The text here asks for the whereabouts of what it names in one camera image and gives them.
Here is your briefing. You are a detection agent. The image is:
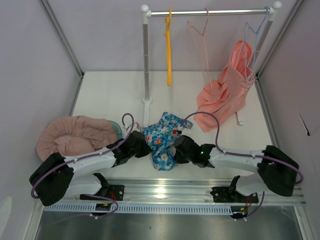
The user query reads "dusty pink pleated garment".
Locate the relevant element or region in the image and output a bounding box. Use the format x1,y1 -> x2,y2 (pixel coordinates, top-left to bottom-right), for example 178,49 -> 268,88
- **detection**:
36,115 -> 118,161

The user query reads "white slotted cable duct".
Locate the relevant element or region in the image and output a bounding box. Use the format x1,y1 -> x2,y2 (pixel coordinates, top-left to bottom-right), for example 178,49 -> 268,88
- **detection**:
44,202 -> 233,216

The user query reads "aluminium mounting rail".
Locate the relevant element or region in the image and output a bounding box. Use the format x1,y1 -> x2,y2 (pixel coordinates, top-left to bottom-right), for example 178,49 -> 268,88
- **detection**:
62,177 -> 307,206

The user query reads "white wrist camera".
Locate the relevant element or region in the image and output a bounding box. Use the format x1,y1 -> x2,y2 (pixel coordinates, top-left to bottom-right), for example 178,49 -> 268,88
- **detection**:
177,121 -> 193,136
123,122 -> 142,135

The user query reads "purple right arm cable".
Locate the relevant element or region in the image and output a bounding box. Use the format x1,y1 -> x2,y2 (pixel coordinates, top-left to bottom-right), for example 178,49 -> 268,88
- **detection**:
181,112 -> 305,185

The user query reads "pink wire hanger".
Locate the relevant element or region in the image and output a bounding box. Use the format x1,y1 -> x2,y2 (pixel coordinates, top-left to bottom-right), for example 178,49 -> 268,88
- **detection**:
186,8 -> 211,84

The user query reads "orange plastic hanger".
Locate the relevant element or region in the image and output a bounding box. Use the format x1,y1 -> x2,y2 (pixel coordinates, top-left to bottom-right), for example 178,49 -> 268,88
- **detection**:
164,8 -> 172,86

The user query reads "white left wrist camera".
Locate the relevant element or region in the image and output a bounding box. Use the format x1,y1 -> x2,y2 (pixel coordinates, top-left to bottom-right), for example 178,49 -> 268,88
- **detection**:
123,122 -> 142,135

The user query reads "salmon pink skirt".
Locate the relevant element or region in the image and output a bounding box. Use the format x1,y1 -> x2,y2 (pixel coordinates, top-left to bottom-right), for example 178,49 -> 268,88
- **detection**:
196,40 -> 255,124

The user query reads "teal plastic basket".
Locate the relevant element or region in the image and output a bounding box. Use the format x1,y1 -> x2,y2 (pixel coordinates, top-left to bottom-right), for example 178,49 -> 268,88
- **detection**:
108,120 -> 123,140

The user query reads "blue floral garment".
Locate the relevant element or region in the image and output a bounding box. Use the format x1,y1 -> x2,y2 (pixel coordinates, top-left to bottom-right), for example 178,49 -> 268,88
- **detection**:
141,112 -> 194,171

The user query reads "blue wire hanger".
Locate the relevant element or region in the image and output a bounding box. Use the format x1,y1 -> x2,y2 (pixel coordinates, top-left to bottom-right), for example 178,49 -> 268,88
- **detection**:
243,6 -> 272,90

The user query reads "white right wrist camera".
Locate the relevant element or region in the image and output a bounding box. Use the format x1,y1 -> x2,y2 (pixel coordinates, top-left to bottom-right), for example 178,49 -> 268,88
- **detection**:
177,121 -> 193,136

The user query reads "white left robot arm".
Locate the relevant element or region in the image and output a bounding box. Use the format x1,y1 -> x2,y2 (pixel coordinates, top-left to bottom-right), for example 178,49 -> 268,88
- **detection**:
29,130 -> 152,206

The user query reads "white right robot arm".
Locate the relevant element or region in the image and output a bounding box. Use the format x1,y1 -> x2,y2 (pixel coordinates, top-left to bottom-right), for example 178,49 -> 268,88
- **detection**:
173,135 -> 300,202

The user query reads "white and silver clothes rack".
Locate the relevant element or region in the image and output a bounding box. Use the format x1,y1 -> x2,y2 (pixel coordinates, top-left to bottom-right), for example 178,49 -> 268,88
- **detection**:
140,1 -> 282,128

